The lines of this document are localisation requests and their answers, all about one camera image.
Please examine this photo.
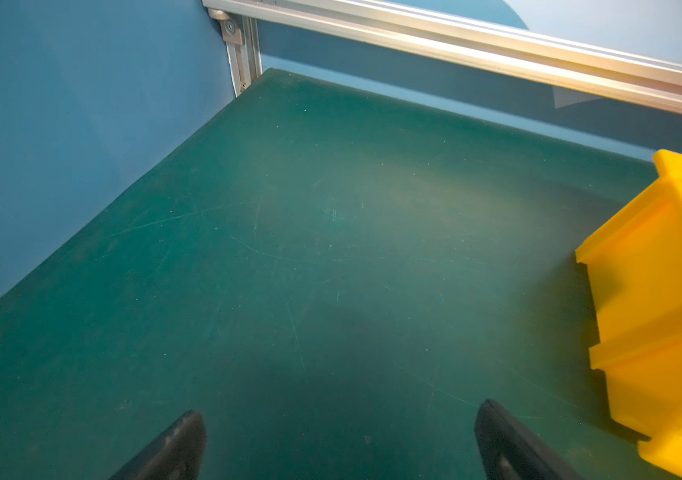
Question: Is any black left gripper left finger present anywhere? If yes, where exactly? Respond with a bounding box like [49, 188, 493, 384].
[111, 410, 207, 480]

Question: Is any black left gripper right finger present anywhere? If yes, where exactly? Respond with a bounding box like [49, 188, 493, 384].
[474, 399, 583, 479]

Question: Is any left yellow plastic bin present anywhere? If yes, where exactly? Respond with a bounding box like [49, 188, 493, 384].
[575, 150, 682, 477]

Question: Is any horizontal aluminium frame rail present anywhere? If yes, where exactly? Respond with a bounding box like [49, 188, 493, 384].
[203, 0, 682, 115]

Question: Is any left aluminium frame post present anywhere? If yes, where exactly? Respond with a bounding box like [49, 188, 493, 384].
[207, 8, 263, 96]

